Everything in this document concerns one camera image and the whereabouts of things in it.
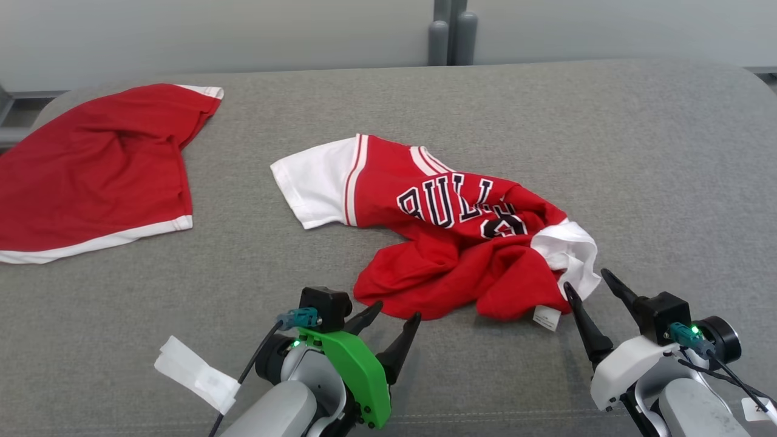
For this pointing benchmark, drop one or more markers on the grey partition column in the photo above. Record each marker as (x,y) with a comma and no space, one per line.
(443,7)

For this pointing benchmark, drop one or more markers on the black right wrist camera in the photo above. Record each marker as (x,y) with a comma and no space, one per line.
(665,315)

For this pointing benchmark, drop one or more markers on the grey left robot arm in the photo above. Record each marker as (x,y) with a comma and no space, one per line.
(273,413)

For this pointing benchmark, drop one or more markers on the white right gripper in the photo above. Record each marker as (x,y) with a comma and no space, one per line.
(619,370)

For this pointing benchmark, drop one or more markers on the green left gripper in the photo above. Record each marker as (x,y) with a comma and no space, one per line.
(364,376)

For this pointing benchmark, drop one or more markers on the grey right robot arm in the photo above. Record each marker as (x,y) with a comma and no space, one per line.
(692,406)

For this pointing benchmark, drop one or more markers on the red shorts white trim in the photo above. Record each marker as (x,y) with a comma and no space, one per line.
(91,170)

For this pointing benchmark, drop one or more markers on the grey metal frame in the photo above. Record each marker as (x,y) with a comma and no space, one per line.
(5,106)

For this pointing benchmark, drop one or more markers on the grey round partition post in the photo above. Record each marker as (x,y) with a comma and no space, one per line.
(465,36)
(438,42)

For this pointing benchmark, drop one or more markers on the white paper tag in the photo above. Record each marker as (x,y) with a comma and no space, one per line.
(759,409)

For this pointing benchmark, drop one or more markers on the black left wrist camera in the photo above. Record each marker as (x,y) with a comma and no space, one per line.
(325,306)

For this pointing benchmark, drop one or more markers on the grey metal floor rail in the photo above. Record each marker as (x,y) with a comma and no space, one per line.
(766,70)

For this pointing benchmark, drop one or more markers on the red Bulls jersey shirt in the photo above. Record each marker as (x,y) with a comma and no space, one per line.
(388,182)

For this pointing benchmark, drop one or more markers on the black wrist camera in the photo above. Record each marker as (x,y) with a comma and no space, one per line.
(665,315)
(325,306)

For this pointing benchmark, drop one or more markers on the white tape label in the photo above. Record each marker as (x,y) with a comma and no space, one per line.
(194,373)

